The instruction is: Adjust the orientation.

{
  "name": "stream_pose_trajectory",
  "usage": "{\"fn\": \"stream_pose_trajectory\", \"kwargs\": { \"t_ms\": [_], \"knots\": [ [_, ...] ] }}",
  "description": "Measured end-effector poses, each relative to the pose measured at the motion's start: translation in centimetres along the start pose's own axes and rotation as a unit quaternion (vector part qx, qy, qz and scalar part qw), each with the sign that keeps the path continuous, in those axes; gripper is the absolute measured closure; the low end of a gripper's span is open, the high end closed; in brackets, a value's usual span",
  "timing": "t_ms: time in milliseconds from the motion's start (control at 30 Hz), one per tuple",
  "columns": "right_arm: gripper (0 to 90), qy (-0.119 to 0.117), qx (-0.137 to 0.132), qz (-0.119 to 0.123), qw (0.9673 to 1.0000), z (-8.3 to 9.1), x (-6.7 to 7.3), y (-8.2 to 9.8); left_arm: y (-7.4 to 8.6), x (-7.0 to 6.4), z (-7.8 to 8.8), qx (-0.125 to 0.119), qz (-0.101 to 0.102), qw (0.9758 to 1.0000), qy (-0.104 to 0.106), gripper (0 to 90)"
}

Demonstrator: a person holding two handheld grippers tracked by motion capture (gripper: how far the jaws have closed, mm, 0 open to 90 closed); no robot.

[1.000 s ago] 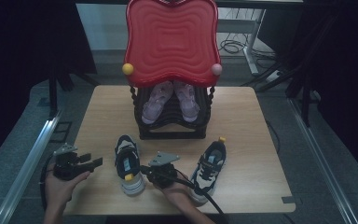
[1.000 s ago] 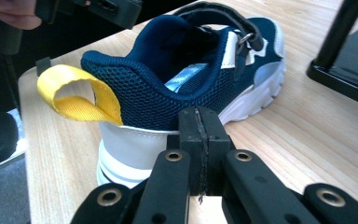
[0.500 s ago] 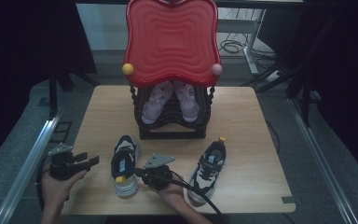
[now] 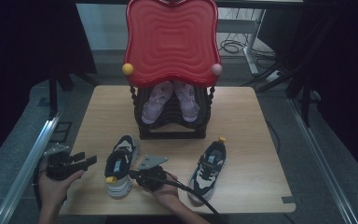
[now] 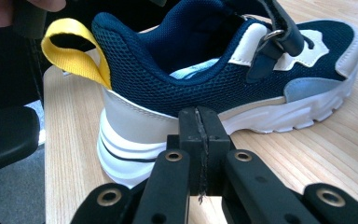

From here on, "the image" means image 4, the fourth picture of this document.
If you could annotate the navy and white sneaker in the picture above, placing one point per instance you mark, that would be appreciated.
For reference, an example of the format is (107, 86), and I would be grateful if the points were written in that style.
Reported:
(119, 161)
(209, 168)

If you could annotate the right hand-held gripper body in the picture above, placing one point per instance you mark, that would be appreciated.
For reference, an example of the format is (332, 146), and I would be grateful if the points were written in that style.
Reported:
(150, 179)

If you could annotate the black metal stand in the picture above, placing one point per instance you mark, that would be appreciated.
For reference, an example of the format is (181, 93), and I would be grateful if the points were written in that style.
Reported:
(306, 105)
(53, 93)

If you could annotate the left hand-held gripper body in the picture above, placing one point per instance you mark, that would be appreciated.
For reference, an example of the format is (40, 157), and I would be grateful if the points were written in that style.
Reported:
(59, 166)

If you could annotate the person's right hand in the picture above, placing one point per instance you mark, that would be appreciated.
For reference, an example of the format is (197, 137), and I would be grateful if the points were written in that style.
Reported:
(167, 194)

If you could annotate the red and black shoe rack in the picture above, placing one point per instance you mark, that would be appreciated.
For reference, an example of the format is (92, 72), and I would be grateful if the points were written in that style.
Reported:
(172, 40)

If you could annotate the aluminium floor rail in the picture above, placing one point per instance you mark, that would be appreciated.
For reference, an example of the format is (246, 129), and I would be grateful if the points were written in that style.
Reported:
(323, 168)
(28, 168)

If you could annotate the black curtain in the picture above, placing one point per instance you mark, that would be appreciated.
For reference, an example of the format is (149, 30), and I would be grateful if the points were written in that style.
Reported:
(28, 46)
(348, 62)

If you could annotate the white power strip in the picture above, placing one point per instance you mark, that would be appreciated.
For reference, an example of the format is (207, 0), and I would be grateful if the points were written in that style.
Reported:
(272, 76)

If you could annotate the person's left hand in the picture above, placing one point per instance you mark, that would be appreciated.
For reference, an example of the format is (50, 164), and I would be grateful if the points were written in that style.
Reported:
(52, 193)

